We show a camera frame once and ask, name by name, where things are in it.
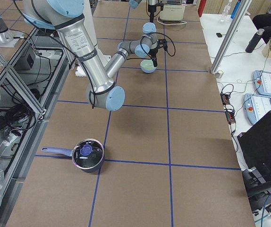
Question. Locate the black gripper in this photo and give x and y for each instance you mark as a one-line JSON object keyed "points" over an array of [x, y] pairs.
{"points": [[153, 53], [151, 10]]}

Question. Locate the green bowl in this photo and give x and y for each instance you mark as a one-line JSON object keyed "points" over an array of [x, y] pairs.
{"points": [[147, 65]]}

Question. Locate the blue bowl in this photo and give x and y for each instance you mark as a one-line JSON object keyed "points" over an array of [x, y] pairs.
{"points": [[145, 70]]}

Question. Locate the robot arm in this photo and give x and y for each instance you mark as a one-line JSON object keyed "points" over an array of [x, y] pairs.
{"points": [[72, 19], [135, 3]]}

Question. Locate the cream and chrome toaster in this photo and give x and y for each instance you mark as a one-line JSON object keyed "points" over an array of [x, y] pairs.
{"points": [[173, 10]]}

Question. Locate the clear plastic bottle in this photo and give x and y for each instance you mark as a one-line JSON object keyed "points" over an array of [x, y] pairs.
{"points": [[225, 11]]}

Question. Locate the black water bottle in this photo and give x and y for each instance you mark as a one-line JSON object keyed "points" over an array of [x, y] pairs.
{"points": [[254, 41]]}

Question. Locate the near blue teach pendant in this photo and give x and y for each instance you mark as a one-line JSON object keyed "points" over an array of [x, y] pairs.
{"points": [[256, 106]]}

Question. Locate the blue teach pendant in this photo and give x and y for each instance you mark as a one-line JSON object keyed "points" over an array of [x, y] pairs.
{"points": [[262, 81], [256, 106]]}

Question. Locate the far blue teach pendant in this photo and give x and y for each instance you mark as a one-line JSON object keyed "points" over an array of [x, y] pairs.
{"points": [[262, 81]]}

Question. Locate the dark blue saucepan with lid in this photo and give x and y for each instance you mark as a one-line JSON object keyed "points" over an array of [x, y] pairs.
{"points": [[88, 155]]}

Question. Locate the black laptop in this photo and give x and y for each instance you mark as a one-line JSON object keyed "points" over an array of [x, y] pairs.
{"points": [[256, 144]]}

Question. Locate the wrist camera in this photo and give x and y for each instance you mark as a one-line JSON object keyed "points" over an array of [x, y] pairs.
{"points": [[162, 43]]}

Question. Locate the aluminium frame post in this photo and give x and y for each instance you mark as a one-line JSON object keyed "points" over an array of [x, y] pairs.
{"points": [[243, 7]]}

